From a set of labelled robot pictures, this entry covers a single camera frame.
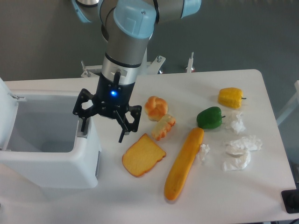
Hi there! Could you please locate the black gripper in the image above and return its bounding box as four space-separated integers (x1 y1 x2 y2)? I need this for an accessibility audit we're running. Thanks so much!
73 72 142 143

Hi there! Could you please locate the grey trash can push button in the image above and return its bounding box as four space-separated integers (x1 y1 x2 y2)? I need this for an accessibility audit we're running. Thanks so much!
76 118 90 138

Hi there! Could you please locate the white plastic trash can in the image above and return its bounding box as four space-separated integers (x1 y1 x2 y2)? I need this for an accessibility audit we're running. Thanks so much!
0 90 101 189

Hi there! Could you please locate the white trash can lid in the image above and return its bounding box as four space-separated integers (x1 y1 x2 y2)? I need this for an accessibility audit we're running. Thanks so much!
0 79 26 150

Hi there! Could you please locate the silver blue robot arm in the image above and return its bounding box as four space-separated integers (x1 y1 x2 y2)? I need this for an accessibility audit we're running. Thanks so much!
73 0 201 135

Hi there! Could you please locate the toast bread slice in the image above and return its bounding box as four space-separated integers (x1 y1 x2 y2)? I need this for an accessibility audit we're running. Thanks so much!
122 133 166 177

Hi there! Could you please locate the knotted bread roll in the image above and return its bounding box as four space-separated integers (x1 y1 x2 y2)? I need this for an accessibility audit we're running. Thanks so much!
144 96 168 121

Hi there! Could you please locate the small braided pastry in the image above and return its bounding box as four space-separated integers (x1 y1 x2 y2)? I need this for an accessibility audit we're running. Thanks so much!
151 114 176 141

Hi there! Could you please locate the long orange baguette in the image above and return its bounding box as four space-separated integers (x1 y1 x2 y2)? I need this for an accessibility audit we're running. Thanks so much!
164 127 204 201

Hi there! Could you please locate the small crumpled tissue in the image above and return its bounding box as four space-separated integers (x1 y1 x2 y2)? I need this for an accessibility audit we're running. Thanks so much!
199 144 210 162

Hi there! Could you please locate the green bell pepper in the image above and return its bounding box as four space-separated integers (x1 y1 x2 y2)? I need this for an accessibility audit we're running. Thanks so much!
196 106 225 129

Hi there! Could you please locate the yellow bell pepper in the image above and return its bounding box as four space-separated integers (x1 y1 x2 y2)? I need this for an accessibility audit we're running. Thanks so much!
218 87 246 109

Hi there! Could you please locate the crumpled tissue near pepper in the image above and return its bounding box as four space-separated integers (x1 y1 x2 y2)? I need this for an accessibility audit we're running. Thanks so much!
225 111 246 135

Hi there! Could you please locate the large crumpled white tissue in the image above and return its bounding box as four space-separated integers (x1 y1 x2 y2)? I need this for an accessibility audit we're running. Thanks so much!
221 135 263 171

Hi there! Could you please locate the black device at edge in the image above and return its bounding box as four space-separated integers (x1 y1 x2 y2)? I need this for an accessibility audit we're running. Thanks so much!
281 189 299 214

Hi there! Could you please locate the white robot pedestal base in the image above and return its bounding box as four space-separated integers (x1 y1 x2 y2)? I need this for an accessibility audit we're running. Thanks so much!
81 51 195 78

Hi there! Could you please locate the white frame at right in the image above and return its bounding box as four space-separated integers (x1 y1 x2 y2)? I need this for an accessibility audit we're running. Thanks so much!
276 80 299 126

